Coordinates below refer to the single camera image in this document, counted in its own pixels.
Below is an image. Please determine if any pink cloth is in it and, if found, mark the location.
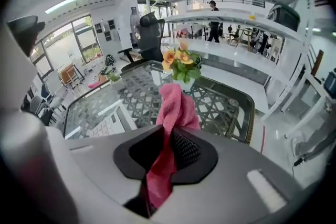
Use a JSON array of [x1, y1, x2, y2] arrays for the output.
[[145, 83, 202, 208]]

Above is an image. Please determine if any glass top rattan table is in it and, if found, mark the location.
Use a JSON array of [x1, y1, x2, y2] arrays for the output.
[[62, 59, 256, 145]]

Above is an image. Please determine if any black box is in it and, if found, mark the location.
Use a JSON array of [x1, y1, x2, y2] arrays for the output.
[[267, 2, 301, 33]]

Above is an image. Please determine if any white calculator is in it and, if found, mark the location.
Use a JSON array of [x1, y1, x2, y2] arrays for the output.
[[88, 104, 138, 137]]

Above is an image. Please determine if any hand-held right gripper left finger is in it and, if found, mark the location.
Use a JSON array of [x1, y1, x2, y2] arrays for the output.
[[113, 125, 166, 180]]

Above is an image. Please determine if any small green plant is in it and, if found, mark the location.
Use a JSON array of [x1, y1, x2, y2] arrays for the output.
[[106, 71, 122, 84]]

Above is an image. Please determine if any black office chair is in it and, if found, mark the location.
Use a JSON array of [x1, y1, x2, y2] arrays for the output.
[[117, 11, 166, 73]]

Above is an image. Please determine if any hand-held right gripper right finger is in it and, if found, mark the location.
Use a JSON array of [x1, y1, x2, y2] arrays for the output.
[[170, 130, 219, 184]]

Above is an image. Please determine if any potted orange flower plant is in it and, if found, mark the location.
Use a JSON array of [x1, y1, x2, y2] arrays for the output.
[[161, 40, 203, 92]]

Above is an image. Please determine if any long ceiling light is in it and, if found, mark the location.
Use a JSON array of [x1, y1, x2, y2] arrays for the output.
[[44, 0, 87, 15]]

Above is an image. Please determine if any red cable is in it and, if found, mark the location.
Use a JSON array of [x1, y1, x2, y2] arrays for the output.
[[260, 125, 266, 154]]

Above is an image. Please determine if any wooden chair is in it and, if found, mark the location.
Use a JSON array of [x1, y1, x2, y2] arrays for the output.
[[59, 63, 86, 90]]

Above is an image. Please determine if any person's white shirt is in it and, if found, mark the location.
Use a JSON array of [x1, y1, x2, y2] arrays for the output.
[[0, 22, 66, 224]]

